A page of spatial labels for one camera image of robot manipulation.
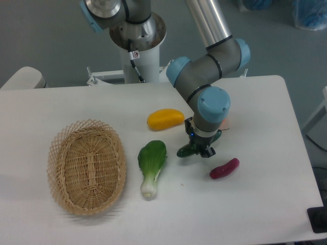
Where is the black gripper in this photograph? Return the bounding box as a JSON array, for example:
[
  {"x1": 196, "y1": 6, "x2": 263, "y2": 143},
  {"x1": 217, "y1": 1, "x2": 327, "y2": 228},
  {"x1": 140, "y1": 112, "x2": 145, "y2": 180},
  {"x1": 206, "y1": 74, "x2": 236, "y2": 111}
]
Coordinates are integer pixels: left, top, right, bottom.
[{"x1": 184, "y1": 117, "x2": 217, "y2": 158}]

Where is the green cucumber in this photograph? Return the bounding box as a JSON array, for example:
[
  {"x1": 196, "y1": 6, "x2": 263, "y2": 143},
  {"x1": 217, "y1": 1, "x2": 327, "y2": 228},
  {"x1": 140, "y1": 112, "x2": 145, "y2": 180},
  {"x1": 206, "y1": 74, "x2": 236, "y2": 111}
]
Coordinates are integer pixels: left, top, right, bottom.
[{"x1": 177, "y1": 129, "x2": 222, "y2": 158}]

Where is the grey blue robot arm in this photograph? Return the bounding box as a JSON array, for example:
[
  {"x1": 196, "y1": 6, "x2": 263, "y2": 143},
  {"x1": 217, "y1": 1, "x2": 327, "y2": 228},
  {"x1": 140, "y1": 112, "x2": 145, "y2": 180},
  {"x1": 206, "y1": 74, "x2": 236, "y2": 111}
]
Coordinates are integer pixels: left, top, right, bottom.
[{"x1": 80, "y1": 1, "x2": 250, "y2": 158}]

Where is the purple sweet potato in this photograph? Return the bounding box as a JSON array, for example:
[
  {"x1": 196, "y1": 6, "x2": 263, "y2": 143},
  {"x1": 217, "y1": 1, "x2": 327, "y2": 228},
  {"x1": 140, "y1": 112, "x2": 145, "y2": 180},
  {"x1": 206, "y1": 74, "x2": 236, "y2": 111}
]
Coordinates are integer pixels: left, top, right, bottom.
[{"x1": 209, "y1": 158, "x2": 240, "y2": 180}]

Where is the yellow mango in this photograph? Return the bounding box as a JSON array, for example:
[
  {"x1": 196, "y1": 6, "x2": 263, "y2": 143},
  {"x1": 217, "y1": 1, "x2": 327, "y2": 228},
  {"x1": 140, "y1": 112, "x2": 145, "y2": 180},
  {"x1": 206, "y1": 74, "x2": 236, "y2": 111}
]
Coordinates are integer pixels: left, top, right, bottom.
[{"x1": 147, "y1": 109, "x2": 184, "y2": 131}]

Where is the green bok choy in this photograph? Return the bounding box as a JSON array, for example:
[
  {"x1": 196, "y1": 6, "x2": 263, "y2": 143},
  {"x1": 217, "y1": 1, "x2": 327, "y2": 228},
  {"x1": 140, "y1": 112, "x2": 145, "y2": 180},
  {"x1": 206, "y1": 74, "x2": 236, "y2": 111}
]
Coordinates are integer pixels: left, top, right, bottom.
[{"x1": 137, "y1": 140, "x2": 167, "y2": 200}]

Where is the woven wicker basket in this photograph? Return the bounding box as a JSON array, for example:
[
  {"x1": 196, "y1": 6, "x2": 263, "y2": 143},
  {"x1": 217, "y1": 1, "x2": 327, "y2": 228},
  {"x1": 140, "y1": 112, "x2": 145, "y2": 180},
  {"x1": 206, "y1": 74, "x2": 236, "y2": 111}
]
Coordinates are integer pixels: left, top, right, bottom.
[{"x1": 46, "y1": 119, "x2": 126, "y2": 215}]

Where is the white furniture at right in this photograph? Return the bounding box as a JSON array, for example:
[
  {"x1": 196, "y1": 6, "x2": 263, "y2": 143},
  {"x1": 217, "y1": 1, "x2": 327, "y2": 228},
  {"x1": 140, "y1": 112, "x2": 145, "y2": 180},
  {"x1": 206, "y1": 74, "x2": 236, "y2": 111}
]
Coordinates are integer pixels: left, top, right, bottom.
[{"x1": 300, "y1": 86, "x2": 326, "y2": 142}]

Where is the black device at edge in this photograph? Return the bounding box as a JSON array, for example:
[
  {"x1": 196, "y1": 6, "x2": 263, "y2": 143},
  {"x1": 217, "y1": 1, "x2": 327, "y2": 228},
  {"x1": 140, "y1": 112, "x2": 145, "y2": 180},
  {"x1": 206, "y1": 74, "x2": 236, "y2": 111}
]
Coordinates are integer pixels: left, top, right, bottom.
[{"x1": 307, "y1": 206, "x2": 327, "y2": 233}]

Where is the blue plastic bag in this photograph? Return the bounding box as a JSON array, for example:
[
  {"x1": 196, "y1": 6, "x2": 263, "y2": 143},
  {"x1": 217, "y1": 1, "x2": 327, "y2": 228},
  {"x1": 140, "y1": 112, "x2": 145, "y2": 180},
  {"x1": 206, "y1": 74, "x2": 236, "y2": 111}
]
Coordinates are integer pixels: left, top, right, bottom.
[
  {"x1": 292, "y1": 0, "x2": 326, "y2": 31},
  {"x1": 237, "y1": 0, "x2": 273, "y2": 11}
]

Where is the white chair corner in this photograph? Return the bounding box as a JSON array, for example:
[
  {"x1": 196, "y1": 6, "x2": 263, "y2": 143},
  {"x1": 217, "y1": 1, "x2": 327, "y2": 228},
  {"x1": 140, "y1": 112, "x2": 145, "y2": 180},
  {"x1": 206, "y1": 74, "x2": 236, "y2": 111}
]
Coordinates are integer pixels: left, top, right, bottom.
[{"x1": 1, "y1": 66, "x2": 48, "y2": 91}]

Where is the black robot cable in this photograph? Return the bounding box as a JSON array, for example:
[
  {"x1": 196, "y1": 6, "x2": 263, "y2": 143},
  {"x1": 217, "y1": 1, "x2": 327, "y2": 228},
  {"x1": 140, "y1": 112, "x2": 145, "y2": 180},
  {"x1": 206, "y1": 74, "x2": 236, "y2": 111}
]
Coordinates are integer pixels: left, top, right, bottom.
[{"x1": 127, "y1": 38, "x2": 146, "y2": 84}]

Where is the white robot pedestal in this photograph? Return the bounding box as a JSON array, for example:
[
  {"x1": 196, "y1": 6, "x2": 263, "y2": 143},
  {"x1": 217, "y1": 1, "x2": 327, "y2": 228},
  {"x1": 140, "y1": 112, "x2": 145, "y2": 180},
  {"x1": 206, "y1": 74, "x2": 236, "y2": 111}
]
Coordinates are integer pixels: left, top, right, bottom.
[{"x1": 87, "y1": 12, "x2": 168, "y2": 86}]

